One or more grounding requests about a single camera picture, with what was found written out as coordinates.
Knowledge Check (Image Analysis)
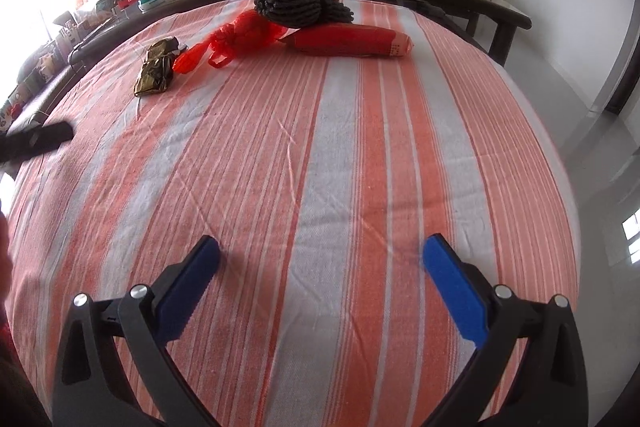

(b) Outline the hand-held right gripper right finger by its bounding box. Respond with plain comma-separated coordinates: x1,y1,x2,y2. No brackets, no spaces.
422,233,590,427

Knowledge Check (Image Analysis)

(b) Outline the gold brown wrapper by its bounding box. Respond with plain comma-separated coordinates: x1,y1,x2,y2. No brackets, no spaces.
132,38,181,98

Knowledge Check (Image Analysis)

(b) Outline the dark knitted bundle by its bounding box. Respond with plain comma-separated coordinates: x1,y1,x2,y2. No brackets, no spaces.
254,0,355,29

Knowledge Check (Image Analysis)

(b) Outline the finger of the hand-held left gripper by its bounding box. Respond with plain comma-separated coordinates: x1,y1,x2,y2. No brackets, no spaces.
0,121,76,164

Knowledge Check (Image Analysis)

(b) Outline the pile of assorted household things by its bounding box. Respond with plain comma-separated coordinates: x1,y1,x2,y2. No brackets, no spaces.
0,7,118,132

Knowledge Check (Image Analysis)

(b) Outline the red plastic bag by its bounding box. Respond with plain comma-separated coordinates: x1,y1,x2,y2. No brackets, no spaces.
172,11,286,75

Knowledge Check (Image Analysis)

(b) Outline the person's left hand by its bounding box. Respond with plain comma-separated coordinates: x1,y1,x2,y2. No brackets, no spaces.
0,212,15,303

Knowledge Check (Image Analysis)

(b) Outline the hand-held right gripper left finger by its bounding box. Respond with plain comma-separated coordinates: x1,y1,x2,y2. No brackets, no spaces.
52,236,222,427

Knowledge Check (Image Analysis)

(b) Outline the person's dark clothing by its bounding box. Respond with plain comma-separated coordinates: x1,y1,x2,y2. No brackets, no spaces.
0,327,51,427

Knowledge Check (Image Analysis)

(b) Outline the red cylindrical packet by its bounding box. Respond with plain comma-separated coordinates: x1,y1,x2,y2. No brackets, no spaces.
285,25,415,58

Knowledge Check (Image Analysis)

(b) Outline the orange white striped cloth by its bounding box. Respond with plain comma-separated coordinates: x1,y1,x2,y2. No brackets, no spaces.
5,0,581,427

